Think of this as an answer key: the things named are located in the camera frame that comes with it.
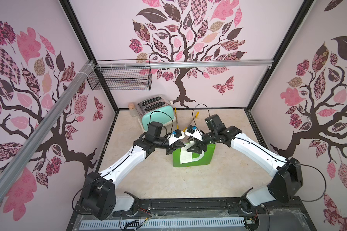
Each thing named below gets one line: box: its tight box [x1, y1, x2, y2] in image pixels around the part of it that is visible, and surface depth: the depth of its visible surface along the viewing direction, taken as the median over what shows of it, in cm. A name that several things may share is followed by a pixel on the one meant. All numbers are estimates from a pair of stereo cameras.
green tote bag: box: [173, 143, 216, 168], surface depth 81 cm
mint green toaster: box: [136, 96, 177, 133], surface depth 101 cm
